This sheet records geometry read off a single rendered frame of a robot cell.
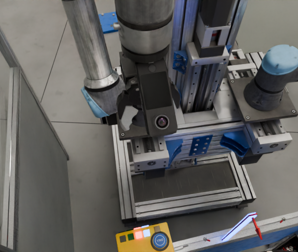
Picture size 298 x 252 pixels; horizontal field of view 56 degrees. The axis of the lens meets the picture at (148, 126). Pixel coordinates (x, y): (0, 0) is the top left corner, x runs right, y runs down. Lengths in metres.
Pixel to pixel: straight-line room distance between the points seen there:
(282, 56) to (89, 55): 0.65
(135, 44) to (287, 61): 0.78
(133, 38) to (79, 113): 2.11
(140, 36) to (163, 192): 1.54
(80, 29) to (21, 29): 2.61
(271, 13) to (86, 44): 1.80
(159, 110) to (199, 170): 1.53
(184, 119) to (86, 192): 1.12
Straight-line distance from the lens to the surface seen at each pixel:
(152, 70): 0.43
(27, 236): 1.20
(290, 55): 1.12
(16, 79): 1.42
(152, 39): 0.38
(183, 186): 1.88
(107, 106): 0.92
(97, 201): 2.08
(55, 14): 3.51
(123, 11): 0.36
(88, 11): 0.82
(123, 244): 0.90
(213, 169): 1.96
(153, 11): 0.35
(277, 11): 2.45
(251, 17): 2.35
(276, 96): 1.19
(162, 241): 0.89
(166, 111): 0.42
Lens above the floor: 1.95
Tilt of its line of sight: 57 degrees down
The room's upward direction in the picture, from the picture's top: straight up
